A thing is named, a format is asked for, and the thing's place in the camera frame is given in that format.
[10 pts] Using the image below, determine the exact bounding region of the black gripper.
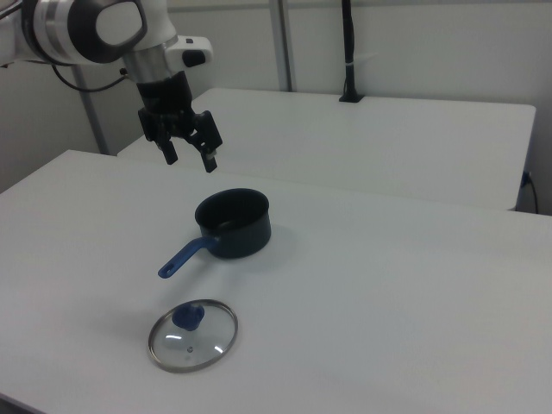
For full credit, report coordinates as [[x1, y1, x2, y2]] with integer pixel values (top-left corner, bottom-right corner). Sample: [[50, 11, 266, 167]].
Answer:
[[136, 72, 224, 174]]

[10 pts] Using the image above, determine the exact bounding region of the glass lid with blue knob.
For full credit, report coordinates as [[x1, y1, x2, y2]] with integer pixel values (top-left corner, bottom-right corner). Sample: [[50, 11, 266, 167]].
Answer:
[[147, 298, 240, 374]]

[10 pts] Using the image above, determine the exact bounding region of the white side table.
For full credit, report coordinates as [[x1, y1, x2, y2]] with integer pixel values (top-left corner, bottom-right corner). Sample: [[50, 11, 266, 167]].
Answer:
[[116, 87, 537, 212]]

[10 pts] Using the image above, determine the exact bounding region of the grey metal frame post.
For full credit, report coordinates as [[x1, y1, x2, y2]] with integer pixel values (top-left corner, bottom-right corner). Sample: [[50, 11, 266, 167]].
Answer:
[[71, 64, 110, 155], [269, 0, 298, 92]]

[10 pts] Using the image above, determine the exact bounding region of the dark saucepan with blue handle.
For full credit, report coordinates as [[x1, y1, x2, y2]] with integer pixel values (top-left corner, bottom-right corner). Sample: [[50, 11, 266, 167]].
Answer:
[[157, 187, 273, 280]]

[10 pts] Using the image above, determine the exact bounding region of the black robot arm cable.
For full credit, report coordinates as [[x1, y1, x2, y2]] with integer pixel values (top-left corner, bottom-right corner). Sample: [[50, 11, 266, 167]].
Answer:
[[50, 63, 130, 92]]

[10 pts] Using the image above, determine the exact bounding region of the black camera pole with clamp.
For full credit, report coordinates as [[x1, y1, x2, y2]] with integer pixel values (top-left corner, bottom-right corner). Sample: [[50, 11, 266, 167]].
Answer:
[[338, 0, 366, 104]]

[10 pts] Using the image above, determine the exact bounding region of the black power cable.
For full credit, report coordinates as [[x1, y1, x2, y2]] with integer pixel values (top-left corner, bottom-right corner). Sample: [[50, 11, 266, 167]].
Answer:
[[528, 176, 541, 213]]

